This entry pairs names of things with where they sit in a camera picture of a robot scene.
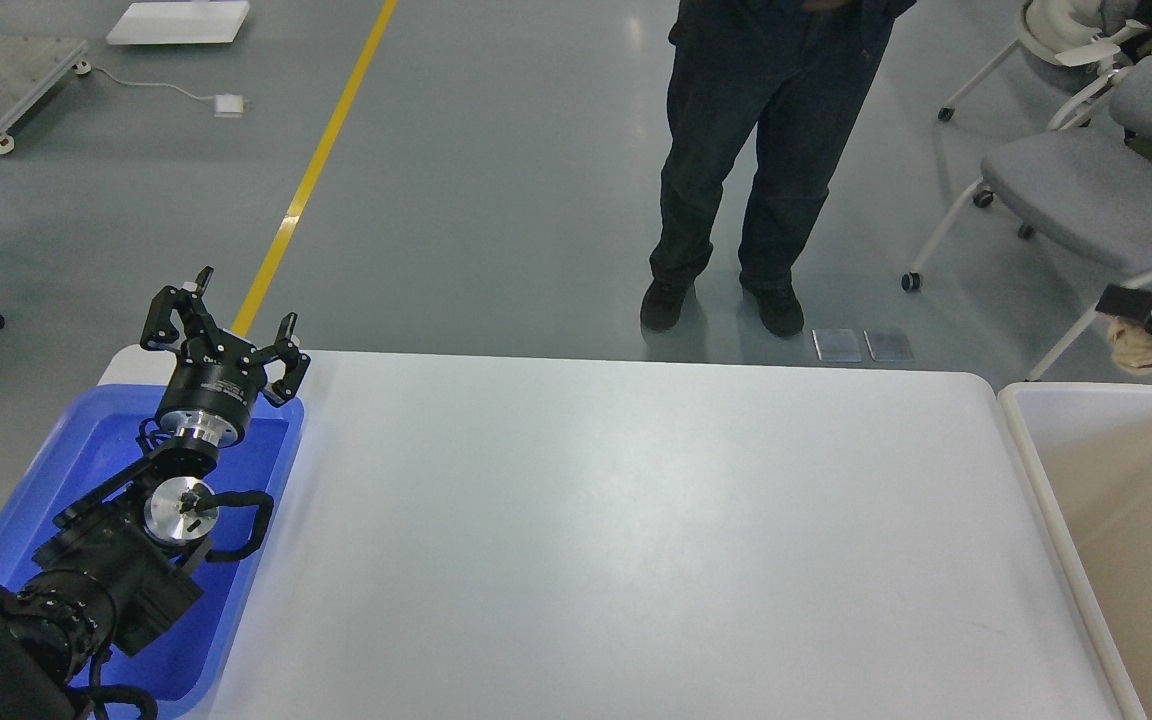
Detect white round stool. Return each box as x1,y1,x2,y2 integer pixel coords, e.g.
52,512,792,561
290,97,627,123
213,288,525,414
937,1,1152,129

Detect metal floor plate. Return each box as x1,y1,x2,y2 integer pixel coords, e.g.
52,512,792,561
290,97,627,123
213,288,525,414
812,329,864,364
864,329,915,363

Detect white flat board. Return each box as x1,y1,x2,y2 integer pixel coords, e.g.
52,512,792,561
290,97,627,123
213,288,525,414
105,1,251,46

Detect blue plastic bin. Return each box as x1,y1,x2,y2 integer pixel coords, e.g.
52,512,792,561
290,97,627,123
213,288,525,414
0,386,305,719

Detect grey chair near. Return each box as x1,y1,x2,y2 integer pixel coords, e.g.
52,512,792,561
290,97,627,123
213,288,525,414
901,56,1152,384

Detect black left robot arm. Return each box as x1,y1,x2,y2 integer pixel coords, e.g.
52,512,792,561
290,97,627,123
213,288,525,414
0,266,311,719

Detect brown paper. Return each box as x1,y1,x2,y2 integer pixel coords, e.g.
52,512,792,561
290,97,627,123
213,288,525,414
1106,314,1152,376

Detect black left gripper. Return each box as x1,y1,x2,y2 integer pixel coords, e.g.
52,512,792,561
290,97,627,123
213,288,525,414
141,266,311,448

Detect left metal floor plate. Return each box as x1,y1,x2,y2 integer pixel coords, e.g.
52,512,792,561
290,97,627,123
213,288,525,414
812,329,864,364

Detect white power adapter with cable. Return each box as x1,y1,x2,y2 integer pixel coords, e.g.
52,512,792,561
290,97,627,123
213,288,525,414
70,61,248,119

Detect metal cart platform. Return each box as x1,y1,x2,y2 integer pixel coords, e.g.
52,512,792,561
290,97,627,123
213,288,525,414
0,35,91,156

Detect right metal floor plate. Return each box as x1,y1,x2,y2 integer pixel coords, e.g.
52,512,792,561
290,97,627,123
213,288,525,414
864,329,915,363

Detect white plastic bin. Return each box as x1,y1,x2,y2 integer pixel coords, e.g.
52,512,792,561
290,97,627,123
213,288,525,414
998,382,1152,719

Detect person in dark clothes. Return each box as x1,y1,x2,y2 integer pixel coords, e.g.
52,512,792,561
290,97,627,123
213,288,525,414
641,1,911,338

